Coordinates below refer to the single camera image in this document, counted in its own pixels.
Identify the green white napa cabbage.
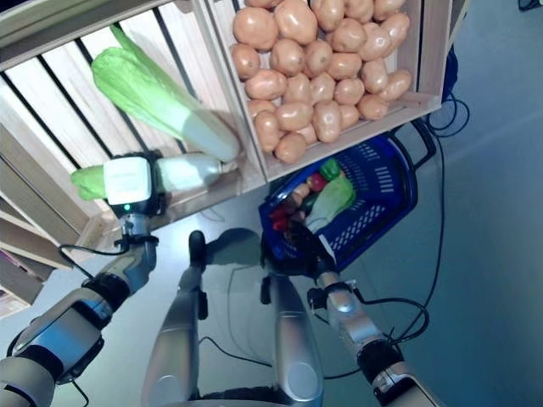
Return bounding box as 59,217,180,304
305,177,355,232
70,153,222,201
90,24,242,164

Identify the green bell pepper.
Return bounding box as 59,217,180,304
320,159,343,180

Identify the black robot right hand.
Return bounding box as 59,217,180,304
288,223,337,279

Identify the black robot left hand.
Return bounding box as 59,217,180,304
126,150,167,215

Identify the silver robot right leg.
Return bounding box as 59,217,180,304
260,273,326,407

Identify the black robot pelvis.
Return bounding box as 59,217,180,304
197,384,294,407

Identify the blue plastic shopping basket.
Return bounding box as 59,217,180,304
257,126,438,276

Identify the wooden display shelf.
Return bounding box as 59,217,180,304
0,0,472,319

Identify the light wooden crate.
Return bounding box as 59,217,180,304
0,0,266,255
203,0,455,183

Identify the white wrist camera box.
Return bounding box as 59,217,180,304
103,155,153,213

